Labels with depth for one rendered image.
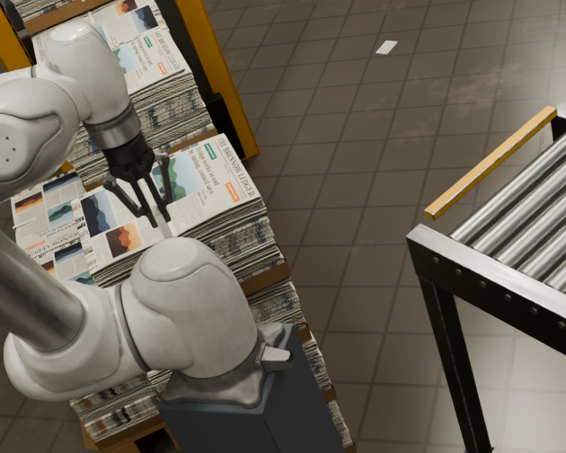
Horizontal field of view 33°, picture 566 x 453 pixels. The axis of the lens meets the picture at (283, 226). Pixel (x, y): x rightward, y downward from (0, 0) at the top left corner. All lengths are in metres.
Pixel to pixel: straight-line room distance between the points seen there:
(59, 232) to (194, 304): 1.46
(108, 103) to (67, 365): 0.42
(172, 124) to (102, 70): 0.94
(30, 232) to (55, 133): 1.98
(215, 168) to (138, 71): 0.55
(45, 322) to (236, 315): 0.32
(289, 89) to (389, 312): 1.51
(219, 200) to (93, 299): 0.51
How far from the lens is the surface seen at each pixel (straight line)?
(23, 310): 1.34
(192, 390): 1.65
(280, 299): 2.12
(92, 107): 1.57
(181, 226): 1.92
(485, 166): 2.21
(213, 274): 1.50
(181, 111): 2.47
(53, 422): 3.26
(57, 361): 1.50
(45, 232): 2.95
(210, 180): 2.00
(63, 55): 1.54
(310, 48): 4.52
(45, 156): 0.99
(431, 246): 2.06
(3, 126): 0.97
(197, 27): 3.62
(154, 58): 2.53
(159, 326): 1.51
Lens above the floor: 2.19
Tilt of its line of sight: 38 degrees down
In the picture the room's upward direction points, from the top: 21 degrees counter-clockwise
